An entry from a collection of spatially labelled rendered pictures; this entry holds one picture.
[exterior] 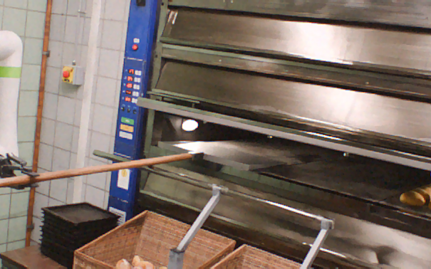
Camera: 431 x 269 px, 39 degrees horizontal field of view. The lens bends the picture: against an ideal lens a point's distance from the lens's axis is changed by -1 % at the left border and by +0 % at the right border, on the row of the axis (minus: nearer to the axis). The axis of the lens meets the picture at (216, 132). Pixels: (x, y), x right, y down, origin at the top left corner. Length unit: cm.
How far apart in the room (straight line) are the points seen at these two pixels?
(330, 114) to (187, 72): 80
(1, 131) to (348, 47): 142
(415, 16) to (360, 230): 87
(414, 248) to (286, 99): 80
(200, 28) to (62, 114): 108
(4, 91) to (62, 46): 118
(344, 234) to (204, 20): 119
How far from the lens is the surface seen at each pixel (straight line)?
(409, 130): 244
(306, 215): 223
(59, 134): 365
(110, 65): 333
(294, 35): 267
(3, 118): 252
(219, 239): 289
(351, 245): 259
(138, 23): 317
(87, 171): 238
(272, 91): 271
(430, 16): 247
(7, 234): 386
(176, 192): 304
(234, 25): 285
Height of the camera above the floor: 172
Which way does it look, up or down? 8 degrees down
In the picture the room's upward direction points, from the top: 8 degrees clockwise
